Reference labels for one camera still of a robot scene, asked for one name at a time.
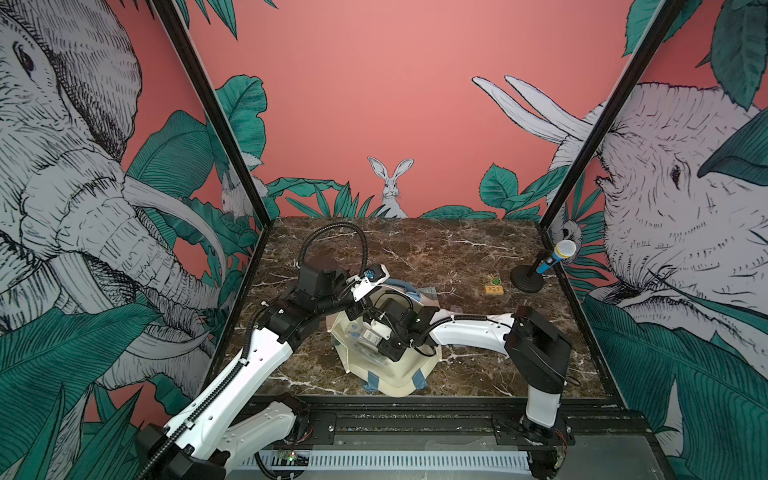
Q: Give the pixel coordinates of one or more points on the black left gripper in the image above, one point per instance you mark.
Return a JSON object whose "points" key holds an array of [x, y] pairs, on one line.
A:
{"points": [[346, 294]]}

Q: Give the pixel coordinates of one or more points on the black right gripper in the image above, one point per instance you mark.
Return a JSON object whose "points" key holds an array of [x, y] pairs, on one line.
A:
{"points": [[383, 347]]}

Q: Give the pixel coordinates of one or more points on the cream canvas tote bag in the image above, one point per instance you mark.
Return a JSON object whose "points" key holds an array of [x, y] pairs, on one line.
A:
{"points": [[394, 379]]}

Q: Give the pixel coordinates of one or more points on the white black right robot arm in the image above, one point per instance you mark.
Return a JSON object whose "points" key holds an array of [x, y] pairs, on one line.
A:
{"points": [[538, 349]]}

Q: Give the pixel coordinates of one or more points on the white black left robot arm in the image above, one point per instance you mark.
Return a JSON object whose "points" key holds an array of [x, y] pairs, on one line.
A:
{"points": [[204, 441]]}

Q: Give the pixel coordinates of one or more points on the small wooden toy block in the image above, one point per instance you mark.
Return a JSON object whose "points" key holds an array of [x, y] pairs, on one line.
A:
{"points": [[494, 286]]}

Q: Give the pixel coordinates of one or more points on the blue microphone on black stand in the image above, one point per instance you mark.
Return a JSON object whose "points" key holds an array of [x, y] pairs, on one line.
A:
{"points": [[530, 279]]}

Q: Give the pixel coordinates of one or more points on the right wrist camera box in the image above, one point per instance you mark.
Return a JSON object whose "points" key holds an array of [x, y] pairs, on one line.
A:
{"points": [[375, 333]]}

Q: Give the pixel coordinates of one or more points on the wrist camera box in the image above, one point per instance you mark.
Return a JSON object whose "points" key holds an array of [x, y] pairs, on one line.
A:
{"points": [[375, 333], [371, 281]]}

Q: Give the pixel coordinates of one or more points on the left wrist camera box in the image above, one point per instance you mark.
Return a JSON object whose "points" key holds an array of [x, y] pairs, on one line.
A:
{"points": [[371, 281]]}

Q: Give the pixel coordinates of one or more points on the black front mounting rail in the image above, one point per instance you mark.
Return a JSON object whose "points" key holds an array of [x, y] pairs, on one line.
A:
{"points": [[498, 418]]}

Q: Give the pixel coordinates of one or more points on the white perforated cable tray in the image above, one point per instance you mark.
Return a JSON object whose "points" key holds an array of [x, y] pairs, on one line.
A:
{"points": [[513, 462]]}

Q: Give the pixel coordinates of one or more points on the black left frame post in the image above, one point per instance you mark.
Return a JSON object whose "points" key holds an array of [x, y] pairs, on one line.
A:
{"points": [[171, 19]]}

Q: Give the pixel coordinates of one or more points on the black frame post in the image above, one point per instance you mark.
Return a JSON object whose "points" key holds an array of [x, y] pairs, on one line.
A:
{"points": [[652, 38], [171, 19]]}

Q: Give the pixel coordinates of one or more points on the black right frame post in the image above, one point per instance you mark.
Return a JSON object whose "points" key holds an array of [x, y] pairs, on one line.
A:
{"points": [[652, 38]]}

